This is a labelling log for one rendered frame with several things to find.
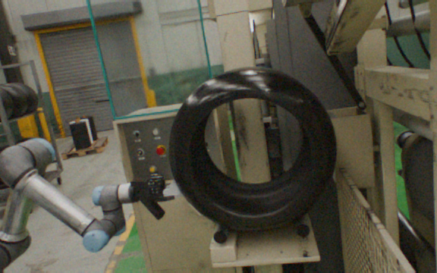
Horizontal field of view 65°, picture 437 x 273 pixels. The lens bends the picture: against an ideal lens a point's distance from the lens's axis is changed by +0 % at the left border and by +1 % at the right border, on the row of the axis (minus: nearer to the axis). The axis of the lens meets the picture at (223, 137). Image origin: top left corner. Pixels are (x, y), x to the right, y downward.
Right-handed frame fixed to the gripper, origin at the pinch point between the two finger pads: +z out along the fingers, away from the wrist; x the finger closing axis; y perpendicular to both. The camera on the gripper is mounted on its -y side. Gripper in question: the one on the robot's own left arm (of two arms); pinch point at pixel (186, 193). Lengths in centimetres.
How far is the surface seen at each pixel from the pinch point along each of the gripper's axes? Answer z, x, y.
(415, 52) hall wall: 478, 1021, -10
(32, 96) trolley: -301, 340, 32
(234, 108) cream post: 19.1, 26.4, 25.8
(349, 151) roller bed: 62, 20, 5
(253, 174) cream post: 23.3, 26.5, -3.8
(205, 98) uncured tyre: 14.6, -11.2, 35.1
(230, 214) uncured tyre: 17.2, -11.8, -3.7
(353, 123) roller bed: 65, 19, 16
